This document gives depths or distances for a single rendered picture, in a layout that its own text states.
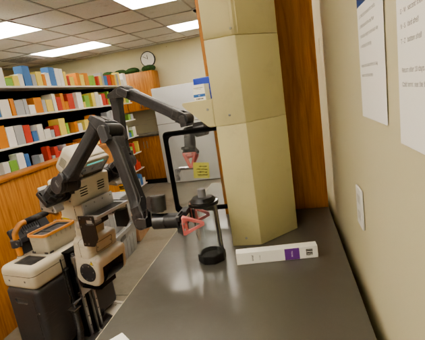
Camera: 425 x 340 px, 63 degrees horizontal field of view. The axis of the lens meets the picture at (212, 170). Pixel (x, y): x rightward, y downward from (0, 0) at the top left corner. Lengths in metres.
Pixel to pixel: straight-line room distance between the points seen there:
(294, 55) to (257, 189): 0.63
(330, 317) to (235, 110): 0.72
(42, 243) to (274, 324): 1.49
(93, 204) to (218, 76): 0.97
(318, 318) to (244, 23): 0.95
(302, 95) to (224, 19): 0.53
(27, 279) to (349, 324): 1.58
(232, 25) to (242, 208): 0.65
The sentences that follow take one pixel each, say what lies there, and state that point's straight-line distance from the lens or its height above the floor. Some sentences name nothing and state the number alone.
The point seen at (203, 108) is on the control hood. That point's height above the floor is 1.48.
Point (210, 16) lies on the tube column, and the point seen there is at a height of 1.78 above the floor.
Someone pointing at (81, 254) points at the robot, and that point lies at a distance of 1.97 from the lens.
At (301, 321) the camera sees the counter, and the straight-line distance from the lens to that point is 0.98.
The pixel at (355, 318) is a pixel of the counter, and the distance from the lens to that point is 0.99.
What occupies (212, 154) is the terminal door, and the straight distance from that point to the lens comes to 1.61.
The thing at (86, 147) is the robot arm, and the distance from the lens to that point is 1.52.
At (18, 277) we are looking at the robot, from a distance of 2.12.
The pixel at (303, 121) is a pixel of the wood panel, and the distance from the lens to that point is 1.62.
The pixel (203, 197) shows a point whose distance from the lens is 1.22.
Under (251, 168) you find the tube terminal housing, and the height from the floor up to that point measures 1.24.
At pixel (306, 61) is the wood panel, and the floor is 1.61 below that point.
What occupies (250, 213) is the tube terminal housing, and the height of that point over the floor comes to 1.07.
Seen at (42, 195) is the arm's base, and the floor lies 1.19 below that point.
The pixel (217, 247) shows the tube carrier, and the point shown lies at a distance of 1.26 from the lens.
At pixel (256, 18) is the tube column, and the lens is 1.34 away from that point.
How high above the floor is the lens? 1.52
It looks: 12 degrees down
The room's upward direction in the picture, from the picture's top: 9 degrees counter-clockwise
